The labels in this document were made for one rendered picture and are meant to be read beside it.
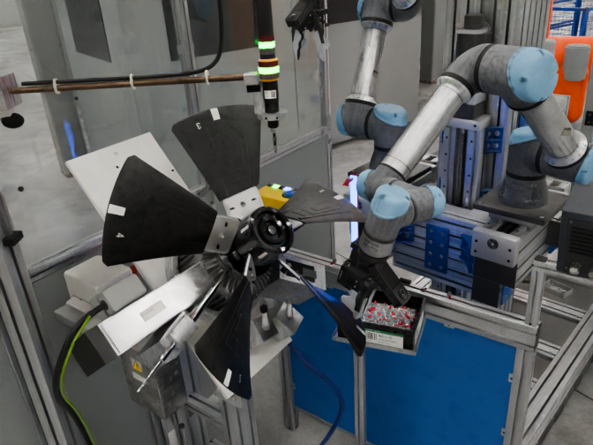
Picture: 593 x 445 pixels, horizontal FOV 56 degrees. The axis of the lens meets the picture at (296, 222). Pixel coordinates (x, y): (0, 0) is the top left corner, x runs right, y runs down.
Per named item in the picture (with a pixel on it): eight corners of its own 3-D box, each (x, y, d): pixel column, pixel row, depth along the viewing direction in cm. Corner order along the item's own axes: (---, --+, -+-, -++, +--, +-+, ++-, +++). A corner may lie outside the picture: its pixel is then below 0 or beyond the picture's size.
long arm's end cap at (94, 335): (79, 339, 117) (97, 324, 109) (99, 369, 117) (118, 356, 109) (67, 347, 115) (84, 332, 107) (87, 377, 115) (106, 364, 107)
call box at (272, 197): (253, 221, 188) (251, 192, 183) (272, 210, 195) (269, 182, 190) (291, 231, 179) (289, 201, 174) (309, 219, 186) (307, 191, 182)
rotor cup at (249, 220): (206, 251, 127) (235, 227, 118) (235, 212, 137) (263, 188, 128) (252, 290, 130) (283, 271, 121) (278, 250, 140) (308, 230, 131)
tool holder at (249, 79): (246, 122, 121) (242, 77, 117) (250, 114, 127) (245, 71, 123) (288, 120, 121) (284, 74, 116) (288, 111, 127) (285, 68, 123)
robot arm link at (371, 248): (401, 234, 123) (385, 250, 117) (396, 250, 126) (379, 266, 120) (373, 219, 126) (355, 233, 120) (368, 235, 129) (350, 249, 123)
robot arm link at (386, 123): (397, 150, 193) (397, 112, 187) (364, 145, 200) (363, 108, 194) (412, 140, 201) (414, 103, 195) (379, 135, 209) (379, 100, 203)
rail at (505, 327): (269, 267, 197) (267, 246, 193) (276, 261, 200) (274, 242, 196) (534, 353, 147) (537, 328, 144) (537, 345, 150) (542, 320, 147)
